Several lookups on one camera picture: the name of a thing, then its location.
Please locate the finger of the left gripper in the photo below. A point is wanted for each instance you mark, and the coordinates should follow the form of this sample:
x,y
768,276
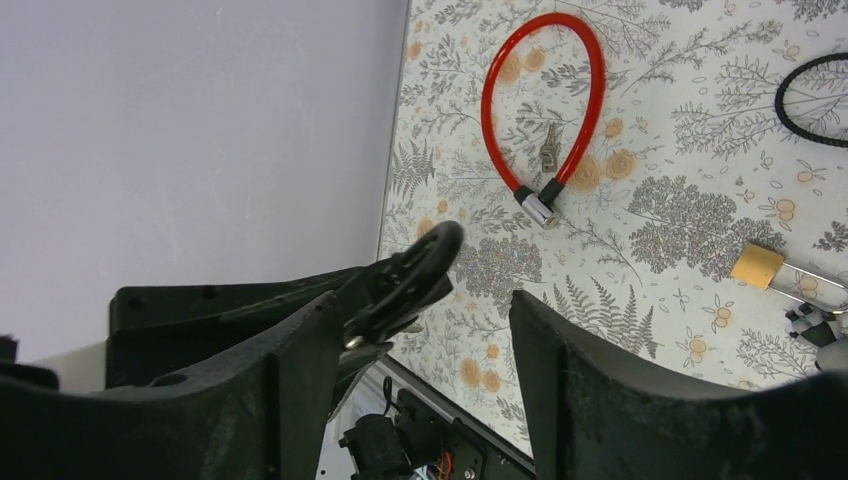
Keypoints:
x,y
232,318

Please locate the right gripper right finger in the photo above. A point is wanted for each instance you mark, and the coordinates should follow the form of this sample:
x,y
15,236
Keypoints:
x,y
597,411

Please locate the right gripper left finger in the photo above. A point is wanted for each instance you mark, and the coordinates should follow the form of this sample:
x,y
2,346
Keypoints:
x,y
47,434

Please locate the brass padlock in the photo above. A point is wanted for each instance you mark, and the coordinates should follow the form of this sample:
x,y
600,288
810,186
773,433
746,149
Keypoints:
x,y
819,302

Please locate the black padlock with keys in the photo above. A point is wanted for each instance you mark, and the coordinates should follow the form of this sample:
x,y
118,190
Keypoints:
x,y
385,297

